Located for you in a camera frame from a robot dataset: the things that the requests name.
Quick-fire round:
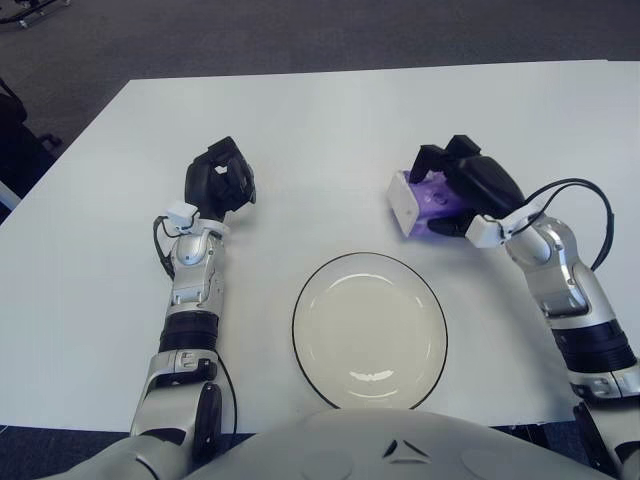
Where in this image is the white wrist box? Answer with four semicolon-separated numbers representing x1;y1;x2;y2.
464;197;544;250
167;200;199;234

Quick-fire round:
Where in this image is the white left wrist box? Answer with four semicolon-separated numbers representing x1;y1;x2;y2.
167;200;199;234

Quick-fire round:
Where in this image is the black left upper arm cable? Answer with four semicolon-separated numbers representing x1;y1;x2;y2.
217;357;239;434

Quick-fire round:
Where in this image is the office chair wheel base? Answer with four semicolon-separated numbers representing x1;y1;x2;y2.
0;0;76;31

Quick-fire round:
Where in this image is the grey robot torso shell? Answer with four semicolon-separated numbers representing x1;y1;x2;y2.
184;407;621;480

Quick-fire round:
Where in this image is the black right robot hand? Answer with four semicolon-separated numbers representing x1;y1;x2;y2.
409;133;526;240

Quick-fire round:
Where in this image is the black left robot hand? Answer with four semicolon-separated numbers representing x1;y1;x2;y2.
184;134;259;226

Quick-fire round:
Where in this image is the white table leg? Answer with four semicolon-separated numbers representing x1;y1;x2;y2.
0;179;22;212

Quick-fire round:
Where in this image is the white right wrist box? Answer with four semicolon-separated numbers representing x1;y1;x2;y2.
464;197;544;250

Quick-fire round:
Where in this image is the white plate with black rim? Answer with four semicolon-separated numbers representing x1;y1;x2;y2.
291;252;450;411

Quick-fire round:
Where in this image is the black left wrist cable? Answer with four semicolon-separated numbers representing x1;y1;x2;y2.
152;214;186;279

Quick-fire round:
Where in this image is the black office chair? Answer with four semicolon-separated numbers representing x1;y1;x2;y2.
0;77;64;151

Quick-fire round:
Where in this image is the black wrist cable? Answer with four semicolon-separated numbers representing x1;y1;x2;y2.
152;214;186;279
514;178;616;271

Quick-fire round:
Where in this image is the purple tissue paper pack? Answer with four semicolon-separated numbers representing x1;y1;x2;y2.
387;169;471;241

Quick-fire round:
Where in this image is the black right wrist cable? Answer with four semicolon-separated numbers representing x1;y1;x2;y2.
514;178;616;271

